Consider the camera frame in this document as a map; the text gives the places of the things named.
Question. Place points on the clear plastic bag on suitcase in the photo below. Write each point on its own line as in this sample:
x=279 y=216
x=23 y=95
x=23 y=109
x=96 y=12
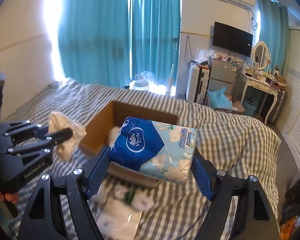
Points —
x=203 y=55

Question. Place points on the clear water jug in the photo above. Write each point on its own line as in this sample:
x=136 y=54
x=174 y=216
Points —
x=140 y=83

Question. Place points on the teal curtain by wardrobe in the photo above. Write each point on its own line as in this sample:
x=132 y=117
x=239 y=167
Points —
x=275 y=32

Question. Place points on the oval vanity mirror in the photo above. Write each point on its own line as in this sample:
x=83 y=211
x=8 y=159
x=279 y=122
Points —
x=260 y=56

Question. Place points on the clear plastic packet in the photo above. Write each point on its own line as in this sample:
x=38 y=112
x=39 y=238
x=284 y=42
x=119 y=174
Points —
x=116 y=219

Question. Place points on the narrow teal curtain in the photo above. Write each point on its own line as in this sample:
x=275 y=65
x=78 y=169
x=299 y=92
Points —
x=155 y=30

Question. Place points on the brown cardboard box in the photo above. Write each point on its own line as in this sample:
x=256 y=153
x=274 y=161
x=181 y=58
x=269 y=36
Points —
x=114 y=114

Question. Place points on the person's left hand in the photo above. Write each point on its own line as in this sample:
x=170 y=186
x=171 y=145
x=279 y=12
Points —
x=9 y=197

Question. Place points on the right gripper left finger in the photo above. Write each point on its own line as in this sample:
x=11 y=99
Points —
x=43 y=217

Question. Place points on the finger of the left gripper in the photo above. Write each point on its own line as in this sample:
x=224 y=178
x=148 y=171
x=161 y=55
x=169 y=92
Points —
x=45 y=141
x=18 y=128

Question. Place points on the blue tissue pack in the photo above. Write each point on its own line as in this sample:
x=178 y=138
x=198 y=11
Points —
x=155 y=149

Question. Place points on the blue plastic bag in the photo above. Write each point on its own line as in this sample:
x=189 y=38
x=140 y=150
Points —
x=218 y=99

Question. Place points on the teal laundry basket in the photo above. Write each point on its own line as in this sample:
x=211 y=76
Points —
x=249 y=107

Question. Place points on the large teal curtain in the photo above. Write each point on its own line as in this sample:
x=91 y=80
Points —
x=93 y=39

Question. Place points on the white suitcase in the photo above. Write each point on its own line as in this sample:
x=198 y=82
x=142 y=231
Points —
x=197 y=83

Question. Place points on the cardboard box on floor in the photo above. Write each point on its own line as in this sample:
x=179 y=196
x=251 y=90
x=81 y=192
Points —
x=232 y=107

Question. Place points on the black wall television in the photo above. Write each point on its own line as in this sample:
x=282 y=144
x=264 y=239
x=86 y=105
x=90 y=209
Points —
x=233 y=39

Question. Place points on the white dressing table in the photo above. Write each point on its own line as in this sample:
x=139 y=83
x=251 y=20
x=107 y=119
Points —
x=261 y=86

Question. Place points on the white sock pile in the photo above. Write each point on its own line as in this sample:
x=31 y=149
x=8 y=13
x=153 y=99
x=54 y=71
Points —
x=112 y=136

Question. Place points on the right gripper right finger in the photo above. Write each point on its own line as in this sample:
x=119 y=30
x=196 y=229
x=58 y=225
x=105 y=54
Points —
x=254 y=217

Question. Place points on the white louvred wardrobe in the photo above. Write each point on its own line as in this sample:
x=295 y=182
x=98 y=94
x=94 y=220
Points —
x=289 y=120

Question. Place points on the silver mini fridge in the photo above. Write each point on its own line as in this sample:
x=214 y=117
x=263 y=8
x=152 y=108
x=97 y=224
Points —
x=222 y=75

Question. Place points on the cream cloth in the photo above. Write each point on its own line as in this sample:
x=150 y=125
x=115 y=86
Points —
x=66 y=133

